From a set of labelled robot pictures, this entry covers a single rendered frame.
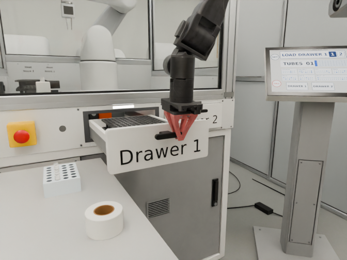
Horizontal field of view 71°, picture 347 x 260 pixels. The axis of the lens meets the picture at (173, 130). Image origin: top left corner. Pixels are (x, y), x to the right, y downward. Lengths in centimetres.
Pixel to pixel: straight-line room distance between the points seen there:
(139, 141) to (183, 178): 58
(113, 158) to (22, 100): 40
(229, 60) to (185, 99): 64
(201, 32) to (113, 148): 33
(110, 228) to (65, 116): 51
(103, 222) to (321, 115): 119
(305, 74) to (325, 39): 97
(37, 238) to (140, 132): 30
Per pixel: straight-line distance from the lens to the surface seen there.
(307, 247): 170
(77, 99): 90
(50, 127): 90
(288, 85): 129
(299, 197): 153
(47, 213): 61
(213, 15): 59
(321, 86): 132
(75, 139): 91
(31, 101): 89
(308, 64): 139
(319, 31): 233
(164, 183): 110
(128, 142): 59
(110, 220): 47
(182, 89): 56
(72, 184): 67
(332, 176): 229
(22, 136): 83
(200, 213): 129
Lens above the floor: 105
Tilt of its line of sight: 12 degrees down
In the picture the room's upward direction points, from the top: straight up
